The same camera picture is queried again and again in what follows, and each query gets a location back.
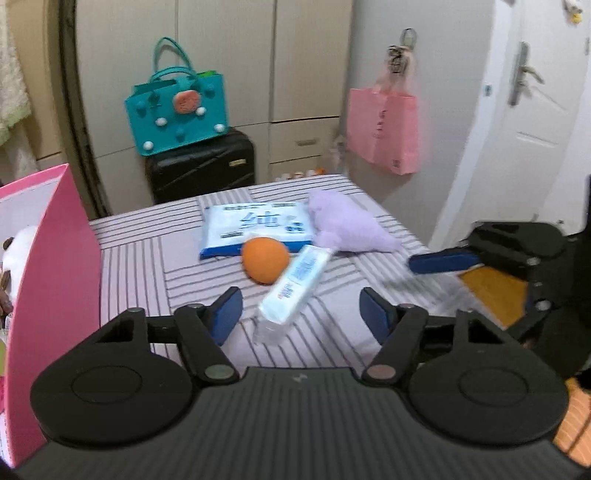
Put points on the purple plush toy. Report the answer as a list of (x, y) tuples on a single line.
[(346, 221)]

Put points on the white blue tube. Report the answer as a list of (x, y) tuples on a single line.
[(295, 286)]

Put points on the panda plush toy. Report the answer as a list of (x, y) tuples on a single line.
[(21, 258)]

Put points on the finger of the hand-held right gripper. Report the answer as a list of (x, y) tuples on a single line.
[(438, 262)]

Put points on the small yellow white ornament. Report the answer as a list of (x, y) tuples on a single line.
[(575, 16)]

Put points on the wall hook with clips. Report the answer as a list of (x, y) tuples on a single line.
[(407, 39)]

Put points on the pink cardboard box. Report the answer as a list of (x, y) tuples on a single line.
[(60, 286)]

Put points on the black suitcase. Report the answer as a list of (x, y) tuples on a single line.
[(198, 175)]

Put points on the orange ball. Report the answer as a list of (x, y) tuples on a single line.
[(265, 261)]

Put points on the blue white wet wipes pack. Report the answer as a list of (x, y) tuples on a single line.
[(249, 221)]

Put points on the colourful paper gift bag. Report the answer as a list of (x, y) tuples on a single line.
[(300, 174)]

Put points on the white door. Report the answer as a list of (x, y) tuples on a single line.
[(545, 138)]

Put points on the beige three-door wardrobe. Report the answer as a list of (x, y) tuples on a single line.
[(300, 60)]

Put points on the pink paper bag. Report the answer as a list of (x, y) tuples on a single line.
[(383, 129)]

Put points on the clear plastic bag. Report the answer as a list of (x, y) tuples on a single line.
[(338, 152)]

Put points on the striped tablecloth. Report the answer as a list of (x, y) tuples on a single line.
[(138, 277)]

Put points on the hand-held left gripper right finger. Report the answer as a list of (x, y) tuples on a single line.
[(375, 314)]

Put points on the teal felt handbag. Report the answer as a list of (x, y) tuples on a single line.
[(207, 92)]

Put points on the black clothes rack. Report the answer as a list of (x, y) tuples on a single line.
[(77, 115)]

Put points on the cream fleece pajama jacket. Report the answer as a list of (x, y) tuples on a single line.
[(11, 69)]

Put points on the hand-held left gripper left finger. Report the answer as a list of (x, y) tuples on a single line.
[(228, 314)]

